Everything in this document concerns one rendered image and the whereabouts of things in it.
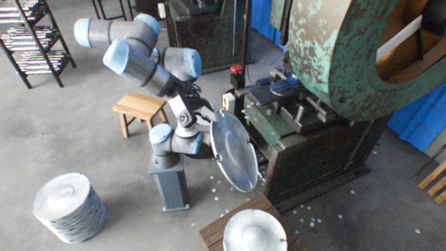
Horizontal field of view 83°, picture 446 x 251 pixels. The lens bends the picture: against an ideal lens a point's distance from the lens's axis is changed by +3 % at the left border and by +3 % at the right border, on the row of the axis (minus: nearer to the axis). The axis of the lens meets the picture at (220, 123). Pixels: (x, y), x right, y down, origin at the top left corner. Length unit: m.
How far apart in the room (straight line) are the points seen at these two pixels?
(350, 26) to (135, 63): 0.51
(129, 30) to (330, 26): 0.50
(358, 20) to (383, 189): 1.64
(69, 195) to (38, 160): 0.84
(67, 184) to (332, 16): 1.57
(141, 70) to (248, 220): 0.92
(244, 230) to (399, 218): 1.15
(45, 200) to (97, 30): 1.18
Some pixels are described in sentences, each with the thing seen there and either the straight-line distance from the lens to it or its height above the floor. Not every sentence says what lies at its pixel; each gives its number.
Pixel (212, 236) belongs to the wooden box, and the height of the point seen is 0.35.
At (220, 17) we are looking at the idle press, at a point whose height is 0.59.
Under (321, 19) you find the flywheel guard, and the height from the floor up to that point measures 1.34.
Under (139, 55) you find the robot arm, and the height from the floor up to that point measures 1.28.
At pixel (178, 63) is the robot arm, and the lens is 1.06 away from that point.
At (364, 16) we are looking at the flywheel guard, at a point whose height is 1.35.
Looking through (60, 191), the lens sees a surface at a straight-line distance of 1.72.
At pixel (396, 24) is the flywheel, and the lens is 0.98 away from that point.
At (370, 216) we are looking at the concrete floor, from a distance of 2.01.
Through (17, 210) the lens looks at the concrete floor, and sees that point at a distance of 2.23.
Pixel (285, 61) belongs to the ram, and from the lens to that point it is 1.33.
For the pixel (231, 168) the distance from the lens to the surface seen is 0.78.
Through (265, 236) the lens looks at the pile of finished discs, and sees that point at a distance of 1.29.
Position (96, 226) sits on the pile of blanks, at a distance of 1.83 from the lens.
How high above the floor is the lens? 1.58
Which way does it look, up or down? 44 degrees down
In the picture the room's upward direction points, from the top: straight up
